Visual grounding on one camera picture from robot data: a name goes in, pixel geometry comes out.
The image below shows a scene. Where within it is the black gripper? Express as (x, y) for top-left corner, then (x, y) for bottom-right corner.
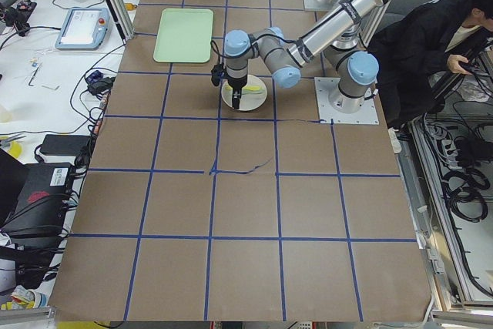
(211, 63), (247, 109)

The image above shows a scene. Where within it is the yellow plastic fork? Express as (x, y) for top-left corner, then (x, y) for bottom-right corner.
(224, 85), (265, 92)

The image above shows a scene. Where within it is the person in black jacket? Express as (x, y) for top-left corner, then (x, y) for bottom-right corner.
(368, 0), (492, 129)

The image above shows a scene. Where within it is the black power adapter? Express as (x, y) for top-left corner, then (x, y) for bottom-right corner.
(39, 134), (89, 156)

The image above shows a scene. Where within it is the pale green plastic spoon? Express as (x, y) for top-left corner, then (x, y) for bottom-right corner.
(242, 90), (267, 95)

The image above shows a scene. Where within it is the teach pendant near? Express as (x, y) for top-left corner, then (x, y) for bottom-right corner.
(55, 8), (109, 50)

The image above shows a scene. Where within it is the white round plate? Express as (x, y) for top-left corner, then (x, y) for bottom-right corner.
(221, 75), (267, 112)

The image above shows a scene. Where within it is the light green tray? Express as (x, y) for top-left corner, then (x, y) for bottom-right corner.
(153, 8), (213, 63)

